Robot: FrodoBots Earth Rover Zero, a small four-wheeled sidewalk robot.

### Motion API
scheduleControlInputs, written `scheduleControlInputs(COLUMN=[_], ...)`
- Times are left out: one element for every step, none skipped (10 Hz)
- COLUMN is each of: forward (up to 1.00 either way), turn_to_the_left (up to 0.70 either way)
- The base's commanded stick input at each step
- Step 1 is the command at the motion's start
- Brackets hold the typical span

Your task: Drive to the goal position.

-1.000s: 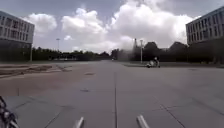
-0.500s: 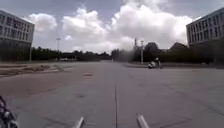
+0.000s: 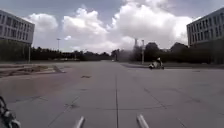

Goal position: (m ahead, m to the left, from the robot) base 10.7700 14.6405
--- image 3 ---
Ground grey building with window rows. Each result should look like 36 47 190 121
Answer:
0 9 36 46

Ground row of dark trees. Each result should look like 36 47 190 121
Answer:
0 39 224 65

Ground low dirt bed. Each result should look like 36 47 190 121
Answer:
0 63 67 78

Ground robot's own part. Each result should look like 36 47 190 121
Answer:
135 114 150 128
72 115 86 128

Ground dark building with window rows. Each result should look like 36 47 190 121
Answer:
185 7 224 51

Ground grey concrete slab pavement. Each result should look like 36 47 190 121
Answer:
0 60 224 128

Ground thin grey pole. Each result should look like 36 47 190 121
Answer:
27 44 32 64

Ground person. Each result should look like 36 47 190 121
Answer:
155 57 163 67

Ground tall floodlight pole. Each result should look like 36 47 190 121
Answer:
55 37 62 53

